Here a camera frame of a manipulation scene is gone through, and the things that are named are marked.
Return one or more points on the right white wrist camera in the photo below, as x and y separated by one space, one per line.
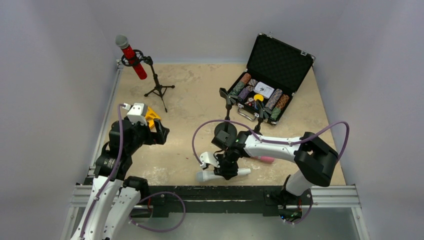
207 159

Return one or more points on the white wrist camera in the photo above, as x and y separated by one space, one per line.
207 159
136 113

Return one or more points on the red glitter microphone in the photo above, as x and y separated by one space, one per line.
130 55

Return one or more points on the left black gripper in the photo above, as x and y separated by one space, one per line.
154 131

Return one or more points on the yellow plastic bracket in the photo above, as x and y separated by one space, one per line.
150 116

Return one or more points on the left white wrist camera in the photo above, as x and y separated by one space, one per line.
136 113

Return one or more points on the white microphone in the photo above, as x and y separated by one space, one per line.
205 175

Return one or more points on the black tripod shock mount stand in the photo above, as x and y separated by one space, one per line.
158 89

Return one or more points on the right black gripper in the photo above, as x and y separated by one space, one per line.
226 164

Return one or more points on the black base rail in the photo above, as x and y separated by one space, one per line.
266 200

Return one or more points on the yellow dealer button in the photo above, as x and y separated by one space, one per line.
258 97

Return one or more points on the white card deck box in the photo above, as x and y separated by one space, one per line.
263 89

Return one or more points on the black poker chip case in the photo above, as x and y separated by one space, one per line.
277 64

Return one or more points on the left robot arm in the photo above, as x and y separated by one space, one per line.
113 195

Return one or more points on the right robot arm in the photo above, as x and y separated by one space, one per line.
315 159

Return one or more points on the black round-base stand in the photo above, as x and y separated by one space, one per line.
260 118
227 127

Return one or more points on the pink microphone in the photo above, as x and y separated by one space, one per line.
264 159

